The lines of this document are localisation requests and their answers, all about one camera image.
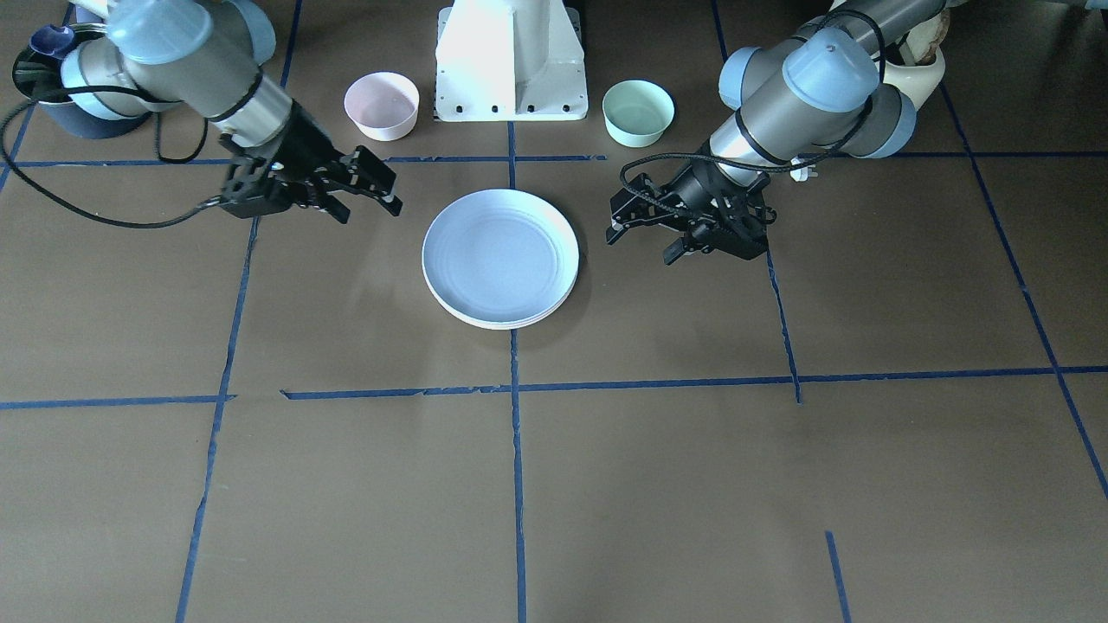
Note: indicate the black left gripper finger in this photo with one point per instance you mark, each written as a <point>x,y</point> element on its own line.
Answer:
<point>630,210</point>
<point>683,246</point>

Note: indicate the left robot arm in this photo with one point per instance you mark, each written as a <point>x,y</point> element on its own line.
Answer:
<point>821,92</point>

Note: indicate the pink bowl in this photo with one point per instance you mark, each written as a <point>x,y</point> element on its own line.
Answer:
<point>384,106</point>

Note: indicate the glass pot lid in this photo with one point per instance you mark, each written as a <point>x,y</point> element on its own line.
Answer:
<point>37,69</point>

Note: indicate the green bowl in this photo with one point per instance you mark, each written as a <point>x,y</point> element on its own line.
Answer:
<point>637,112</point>

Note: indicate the dark blue saucepan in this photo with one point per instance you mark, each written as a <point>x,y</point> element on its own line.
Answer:
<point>78,122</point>

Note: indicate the cream toaster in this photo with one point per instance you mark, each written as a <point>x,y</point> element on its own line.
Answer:
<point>916,83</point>

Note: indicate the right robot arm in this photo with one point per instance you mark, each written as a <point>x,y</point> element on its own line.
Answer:
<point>209,56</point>

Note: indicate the bread slice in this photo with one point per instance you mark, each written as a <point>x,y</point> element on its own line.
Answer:
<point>920,46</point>

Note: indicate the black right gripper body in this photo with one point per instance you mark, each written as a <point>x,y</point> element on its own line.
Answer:
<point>305,143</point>

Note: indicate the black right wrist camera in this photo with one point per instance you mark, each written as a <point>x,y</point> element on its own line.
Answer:
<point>251,189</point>

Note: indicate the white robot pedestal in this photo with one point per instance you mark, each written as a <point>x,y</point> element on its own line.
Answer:
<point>510,61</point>

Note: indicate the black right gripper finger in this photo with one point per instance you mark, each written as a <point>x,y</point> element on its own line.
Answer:
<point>368,175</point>
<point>329,204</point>

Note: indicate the cream plate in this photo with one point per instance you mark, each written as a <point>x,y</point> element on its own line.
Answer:
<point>501,308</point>

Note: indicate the blue plate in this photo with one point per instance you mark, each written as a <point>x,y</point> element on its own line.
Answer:
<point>499,237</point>

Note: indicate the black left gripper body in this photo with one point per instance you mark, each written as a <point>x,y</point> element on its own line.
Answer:
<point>690,189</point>

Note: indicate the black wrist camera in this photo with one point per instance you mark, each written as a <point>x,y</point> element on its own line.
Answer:
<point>251,189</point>
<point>734,225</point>

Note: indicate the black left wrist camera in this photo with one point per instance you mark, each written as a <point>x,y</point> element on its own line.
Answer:
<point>734,225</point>

